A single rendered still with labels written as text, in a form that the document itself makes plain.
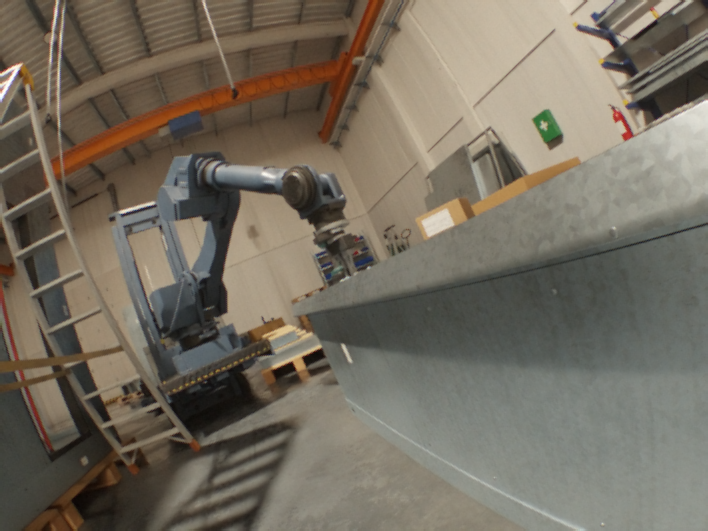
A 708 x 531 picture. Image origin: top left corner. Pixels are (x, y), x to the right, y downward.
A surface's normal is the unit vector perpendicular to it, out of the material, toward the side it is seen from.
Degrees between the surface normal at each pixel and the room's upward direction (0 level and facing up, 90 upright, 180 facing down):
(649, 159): 67
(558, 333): 90
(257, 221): 90
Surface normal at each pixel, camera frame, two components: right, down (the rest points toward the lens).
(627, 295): -0.87, 0.36
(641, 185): -0.95, -0.02
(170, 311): 0.56, 0.16
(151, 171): 0.25, -0.15
